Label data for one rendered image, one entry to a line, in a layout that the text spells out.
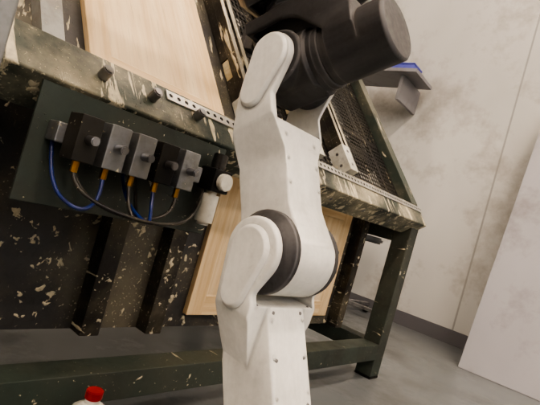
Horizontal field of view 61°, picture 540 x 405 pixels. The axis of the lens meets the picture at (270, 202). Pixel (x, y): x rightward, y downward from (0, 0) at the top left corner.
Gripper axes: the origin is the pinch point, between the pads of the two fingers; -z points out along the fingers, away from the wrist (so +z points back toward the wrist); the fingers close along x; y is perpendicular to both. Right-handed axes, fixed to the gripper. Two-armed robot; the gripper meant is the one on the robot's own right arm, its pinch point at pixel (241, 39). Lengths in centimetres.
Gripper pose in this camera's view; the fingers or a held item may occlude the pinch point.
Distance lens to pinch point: 175.4
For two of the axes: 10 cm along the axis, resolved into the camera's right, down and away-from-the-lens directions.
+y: -6.4, -1.9, -7.5
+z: 7.0, 2.8, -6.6
